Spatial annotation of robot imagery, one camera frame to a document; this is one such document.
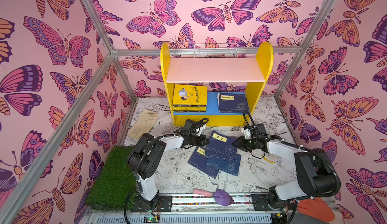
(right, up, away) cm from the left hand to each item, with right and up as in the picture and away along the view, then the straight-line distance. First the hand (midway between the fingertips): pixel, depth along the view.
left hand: (210, 141), depth 90 cm
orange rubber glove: (+50, -28, -18) cm, 60 cm away
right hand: (+14, -1, 0) cm, 14 cm away
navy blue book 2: (+6, -3, 0) cm, 6 cm away
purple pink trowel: (+4, -25, -15) cm, 29 cm away
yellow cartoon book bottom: (-13, +26, +2) cm, 29 cm away
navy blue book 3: (-8, -11, -3) cm, 14 cm away
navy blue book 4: (+11, -13, -7) cm, 18 cm away
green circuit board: (-31, -34, -18) cm, 49 cm away
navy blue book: (+14, +23, +6) cm, 28 cm away
